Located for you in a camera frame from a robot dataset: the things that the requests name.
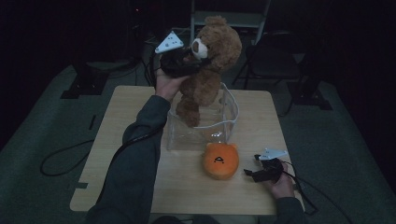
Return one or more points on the black stand base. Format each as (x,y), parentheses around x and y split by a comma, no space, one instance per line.
(84,85)
(309,96)

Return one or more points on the person's left hand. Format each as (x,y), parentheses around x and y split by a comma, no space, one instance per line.
(168,87)

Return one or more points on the clear plastic container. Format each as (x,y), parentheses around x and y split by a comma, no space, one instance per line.
(214,124)

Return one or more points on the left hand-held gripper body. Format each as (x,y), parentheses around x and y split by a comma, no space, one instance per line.
(174,63)

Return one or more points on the person's right hand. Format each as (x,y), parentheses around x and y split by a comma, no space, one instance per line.
(285,188)

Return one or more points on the orange plush toy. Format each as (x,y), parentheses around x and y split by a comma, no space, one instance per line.
(220,161)

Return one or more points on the brown teddy bear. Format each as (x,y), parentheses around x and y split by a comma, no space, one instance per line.
(218,49)

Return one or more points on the black folding chair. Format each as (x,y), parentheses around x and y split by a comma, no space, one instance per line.
(274,62)

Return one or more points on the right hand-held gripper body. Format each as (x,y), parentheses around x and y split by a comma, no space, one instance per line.
(273,170)

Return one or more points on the black marker pen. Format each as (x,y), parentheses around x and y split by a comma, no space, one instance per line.
(92,122)

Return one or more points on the dark tape strip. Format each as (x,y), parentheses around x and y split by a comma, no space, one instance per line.
(81,185)

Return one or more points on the white metal stand frame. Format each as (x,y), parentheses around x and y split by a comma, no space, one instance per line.
(246,19)

